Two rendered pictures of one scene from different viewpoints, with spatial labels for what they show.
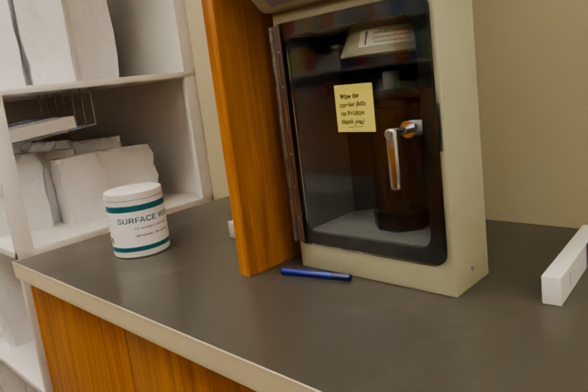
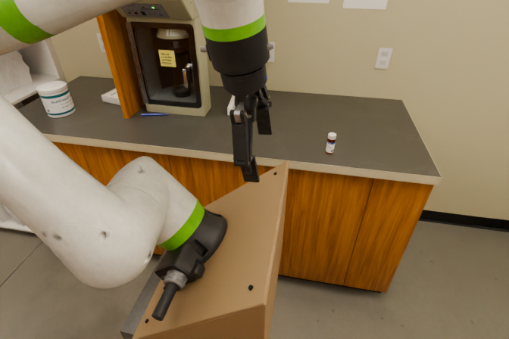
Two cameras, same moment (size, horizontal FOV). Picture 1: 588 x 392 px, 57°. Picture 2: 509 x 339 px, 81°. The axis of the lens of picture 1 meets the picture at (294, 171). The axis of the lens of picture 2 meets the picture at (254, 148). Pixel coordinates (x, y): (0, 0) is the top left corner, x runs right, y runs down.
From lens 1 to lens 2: 72 cm
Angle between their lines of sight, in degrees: 40
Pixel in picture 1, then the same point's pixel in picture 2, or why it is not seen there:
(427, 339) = (201, 130)
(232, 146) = (117, 71)
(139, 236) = (64, 107)
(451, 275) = (202, 110)
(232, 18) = (108, 17)
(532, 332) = (226, 123)
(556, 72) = not seen: hidden behind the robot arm
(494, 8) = not seen: hidden behind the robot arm
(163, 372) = (105, 157)
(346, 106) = (163, 57)
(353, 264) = (168, 110)
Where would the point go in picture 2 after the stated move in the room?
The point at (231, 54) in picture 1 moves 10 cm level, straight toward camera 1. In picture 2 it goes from (110, 33) to (118, 38)
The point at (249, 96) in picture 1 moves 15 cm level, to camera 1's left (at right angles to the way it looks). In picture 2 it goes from (119, 49) to (83, 55)
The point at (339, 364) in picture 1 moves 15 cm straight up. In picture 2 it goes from (180, 141) to (176, 111)
